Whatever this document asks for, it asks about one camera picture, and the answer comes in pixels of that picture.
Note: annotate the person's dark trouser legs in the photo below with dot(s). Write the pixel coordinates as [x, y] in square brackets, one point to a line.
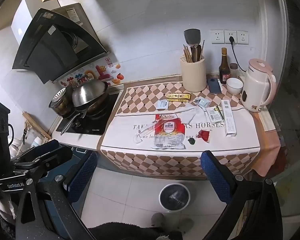
[116, 230]

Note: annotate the grey fluffy right slipper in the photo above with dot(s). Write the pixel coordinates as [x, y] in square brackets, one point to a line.
[186, 225]

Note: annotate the yellow brown seasoning box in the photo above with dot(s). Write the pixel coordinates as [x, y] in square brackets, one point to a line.
[178, 97]

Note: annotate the checkered white tablecloth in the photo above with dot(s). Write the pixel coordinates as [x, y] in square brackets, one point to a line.
[253, 148]

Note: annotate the small brown lid jar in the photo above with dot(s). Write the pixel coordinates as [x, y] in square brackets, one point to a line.
[233, 70]

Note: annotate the beige utensil holder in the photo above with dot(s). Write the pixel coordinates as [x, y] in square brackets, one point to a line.
[193, 75]

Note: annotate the white label packet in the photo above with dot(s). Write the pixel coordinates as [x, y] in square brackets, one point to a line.
[214, 114]

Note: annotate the pink white electric kettle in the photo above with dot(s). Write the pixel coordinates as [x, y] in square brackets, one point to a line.
[259, 87]

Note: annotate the green wrapper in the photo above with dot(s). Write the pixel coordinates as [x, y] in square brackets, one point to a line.
[191, 141]

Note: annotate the long white carton box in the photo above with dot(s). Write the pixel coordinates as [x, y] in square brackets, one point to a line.
[229, 122]

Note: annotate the black spatula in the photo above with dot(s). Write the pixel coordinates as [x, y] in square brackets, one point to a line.
[192, 37]

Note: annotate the black induction cooktop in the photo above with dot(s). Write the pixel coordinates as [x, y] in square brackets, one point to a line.
[95, 124]

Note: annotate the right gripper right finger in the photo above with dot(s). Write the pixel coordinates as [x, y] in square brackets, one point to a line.
[220, 177]

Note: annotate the white wall socket strip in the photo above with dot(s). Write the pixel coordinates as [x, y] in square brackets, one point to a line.
[223, 37]

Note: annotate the small white blue sachet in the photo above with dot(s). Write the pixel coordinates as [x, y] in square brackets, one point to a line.
[162, 104]

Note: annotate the white round trash bin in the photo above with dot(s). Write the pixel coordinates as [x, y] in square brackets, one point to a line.
[174, 197]

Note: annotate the red wrapper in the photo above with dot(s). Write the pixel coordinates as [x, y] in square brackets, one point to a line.
[204, 134]

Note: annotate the wooden chopsticks bundle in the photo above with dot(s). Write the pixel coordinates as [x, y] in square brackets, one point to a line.
[194, 54]

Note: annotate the grey fluffy left slipper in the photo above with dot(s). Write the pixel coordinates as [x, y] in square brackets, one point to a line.
[158, 220]

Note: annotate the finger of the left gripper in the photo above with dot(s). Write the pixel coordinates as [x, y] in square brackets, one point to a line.
[43, 149]
[54, 158]

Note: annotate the colourful wall sticker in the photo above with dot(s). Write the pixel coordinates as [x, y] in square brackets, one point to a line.
[107, 69]

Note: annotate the white ceramic bowl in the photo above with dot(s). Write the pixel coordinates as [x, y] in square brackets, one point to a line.
[234, 86]

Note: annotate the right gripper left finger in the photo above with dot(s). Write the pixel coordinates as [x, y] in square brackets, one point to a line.
[79, 175]

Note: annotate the grey foil sachet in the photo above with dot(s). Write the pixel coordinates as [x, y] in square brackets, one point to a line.
[202, 102]

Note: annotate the grey fluffy slipper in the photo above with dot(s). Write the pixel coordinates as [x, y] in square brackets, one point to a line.
[158, 220]
[186, 225]

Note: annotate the clear plastic wrapper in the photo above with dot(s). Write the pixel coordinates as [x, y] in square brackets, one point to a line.
[144, 131]

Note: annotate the dark blue smartphone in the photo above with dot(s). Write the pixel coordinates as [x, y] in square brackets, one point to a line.
[214, 86]

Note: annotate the red white sugar bag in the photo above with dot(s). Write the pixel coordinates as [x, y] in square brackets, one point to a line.
[170, 133]

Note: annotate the steel wok with lid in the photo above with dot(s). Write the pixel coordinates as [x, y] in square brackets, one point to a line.
[89, 98]

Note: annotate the wooden rolling pin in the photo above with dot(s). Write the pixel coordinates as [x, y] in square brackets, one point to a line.
[34, 125]

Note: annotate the black range hood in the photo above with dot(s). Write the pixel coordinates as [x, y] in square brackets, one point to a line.
[57, 42]

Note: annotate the dark soy sauce bottle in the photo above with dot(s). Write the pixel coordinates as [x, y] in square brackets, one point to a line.
[224, 70]

